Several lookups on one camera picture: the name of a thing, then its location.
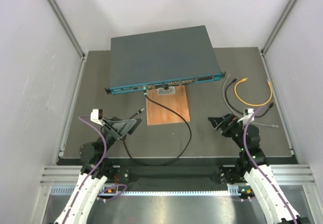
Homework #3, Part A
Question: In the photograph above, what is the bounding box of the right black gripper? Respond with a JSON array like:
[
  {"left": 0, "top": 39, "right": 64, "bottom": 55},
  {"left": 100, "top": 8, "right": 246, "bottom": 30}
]
[{"left": 208, "top": 113, "right": 247, "bottom": 150}]

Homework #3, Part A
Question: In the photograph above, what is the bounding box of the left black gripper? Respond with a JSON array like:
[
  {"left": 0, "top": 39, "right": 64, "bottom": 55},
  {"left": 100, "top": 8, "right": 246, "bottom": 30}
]
[{"left": 97, "top": 116, "right": 142, "bottom": 157}]

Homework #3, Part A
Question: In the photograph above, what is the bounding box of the short black ethernet cable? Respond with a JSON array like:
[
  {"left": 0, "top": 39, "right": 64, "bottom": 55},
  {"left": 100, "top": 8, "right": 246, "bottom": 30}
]
[{"left": 225, "top": 77, "right": 275, "bottom": 118}]

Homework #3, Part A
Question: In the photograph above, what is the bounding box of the grey ethernet cable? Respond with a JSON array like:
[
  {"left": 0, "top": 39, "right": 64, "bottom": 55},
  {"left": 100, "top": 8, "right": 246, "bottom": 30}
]
[{"left": 221, "top": 74, "right": 279, "bottom": 129}]

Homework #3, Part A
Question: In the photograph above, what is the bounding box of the yellow ethernet cable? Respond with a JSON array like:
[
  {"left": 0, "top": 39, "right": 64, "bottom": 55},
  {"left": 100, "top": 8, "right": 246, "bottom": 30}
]
[{"left": 234, "top": 77, "right": 274, "bottom": 107}]

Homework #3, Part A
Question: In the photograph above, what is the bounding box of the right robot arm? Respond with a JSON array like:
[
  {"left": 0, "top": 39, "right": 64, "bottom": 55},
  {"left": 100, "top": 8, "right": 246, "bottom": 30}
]
[{"left": 208, "top": 114, "right": 310, "bottom": 223}]

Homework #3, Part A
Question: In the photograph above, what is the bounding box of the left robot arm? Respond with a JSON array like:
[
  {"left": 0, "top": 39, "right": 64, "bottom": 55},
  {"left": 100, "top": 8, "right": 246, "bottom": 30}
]
[{"left": 54, "top": 112, "right": 142, "bottom": 223}]

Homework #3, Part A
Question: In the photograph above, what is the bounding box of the wooden board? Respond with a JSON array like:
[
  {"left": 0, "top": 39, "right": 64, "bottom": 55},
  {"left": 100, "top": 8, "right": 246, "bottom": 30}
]
[{"left": 146, "top": 85, "right": 191, "bottom": 126}]

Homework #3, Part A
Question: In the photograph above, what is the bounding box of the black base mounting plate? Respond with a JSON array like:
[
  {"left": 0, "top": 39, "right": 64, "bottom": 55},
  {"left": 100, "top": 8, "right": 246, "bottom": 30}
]
[{"left": 85, "top": 157, "right": 268, "bottom": 184}]

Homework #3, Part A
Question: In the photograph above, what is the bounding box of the small clear plastic piece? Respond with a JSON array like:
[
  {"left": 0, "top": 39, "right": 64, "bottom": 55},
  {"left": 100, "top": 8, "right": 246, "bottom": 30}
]
[{"left": 157, "top": 86, "right": 176, "bottom": 95}]

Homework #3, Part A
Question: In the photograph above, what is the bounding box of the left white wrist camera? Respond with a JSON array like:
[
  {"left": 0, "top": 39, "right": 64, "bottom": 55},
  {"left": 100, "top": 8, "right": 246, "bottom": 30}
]
[{"left": 90, "top": 108, "right": 103, "bottom": 126}]

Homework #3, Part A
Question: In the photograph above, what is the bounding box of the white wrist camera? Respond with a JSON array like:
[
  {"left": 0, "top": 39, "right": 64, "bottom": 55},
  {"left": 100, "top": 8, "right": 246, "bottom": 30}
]
[
  {"left": 90, "top": 108, "right": 103, "bottom": 126},
  {"left": 237, "top": 108, "right": 254, "bottom": 125}
]

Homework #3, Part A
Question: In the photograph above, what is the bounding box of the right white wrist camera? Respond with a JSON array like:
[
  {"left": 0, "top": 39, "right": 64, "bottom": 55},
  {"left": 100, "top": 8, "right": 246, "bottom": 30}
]
[{"left": 237, "top": 108, "right": 254, "bottom": 125}]

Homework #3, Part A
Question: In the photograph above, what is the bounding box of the long black teal-plug cable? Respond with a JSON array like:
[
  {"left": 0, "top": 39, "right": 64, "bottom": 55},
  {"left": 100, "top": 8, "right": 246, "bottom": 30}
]
[{"left": 122, "top": 89, "right": 192, "bottom": 166}]

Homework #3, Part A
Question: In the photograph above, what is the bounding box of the dark grey network switch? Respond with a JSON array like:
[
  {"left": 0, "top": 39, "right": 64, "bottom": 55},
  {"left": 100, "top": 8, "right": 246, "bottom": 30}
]
[{"left": 105, "top": 25, "right": 225, "bottom": 95}]

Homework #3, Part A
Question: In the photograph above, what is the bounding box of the grey slotted cable duct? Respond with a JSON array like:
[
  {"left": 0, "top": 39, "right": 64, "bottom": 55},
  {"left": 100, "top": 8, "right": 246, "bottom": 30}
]
[{"left": 50, "top": 186, "right": 247, "bottom": 197}]

